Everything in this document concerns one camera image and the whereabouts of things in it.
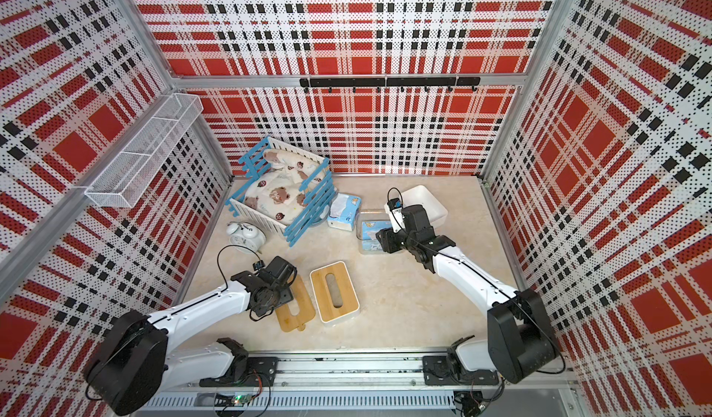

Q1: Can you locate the bamboo lid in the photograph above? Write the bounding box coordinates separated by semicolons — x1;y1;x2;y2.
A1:
276;275;316;333

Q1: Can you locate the blue tissue pack front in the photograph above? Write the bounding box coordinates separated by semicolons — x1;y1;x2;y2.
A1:
360;220;391;254

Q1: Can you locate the blue tissue pack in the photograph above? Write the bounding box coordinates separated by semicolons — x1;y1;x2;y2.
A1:
360;220;391;254
327;194;362;232

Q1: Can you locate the clear plastic tissue box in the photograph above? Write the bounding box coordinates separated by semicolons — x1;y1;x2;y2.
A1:
355;210;391;256

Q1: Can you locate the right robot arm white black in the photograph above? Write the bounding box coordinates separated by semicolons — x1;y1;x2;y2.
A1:
376;199;563;384

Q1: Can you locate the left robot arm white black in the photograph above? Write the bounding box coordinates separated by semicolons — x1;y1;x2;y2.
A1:
83;257;298;416

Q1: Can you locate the white plastic box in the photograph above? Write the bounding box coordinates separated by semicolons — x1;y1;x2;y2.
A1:
402;185;449;228

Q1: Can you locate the white bamboo-lid tissue box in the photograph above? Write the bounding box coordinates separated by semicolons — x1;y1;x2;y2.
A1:
310;261;361;326

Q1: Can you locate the blue tissue pack rear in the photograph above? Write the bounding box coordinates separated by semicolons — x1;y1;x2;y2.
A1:
327;194;362;232

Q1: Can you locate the white alarm clock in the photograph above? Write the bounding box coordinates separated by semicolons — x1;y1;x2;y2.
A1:
226;222;266;253

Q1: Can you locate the bear print cloth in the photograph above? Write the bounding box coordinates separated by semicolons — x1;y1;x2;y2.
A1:
242;149;326;225

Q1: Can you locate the green circuit board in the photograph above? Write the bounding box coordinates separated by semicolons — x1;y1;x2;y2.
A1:
214;394;253;408

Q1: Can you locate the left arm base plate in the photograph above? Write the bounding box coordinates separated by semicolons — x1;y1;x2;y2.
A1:
198;357;279;387

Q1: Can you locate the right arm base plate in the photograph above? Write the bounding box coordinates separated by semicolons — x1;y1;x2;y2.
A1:
422;356;500;387

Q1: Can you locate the white wire mesh shelf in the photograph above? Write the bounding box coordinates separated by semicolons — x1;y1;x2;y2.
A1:
85;92;203;209

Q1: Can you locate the black hook rail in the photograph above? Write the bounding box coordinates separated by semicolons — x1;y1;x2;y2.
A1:
300;76;482;90

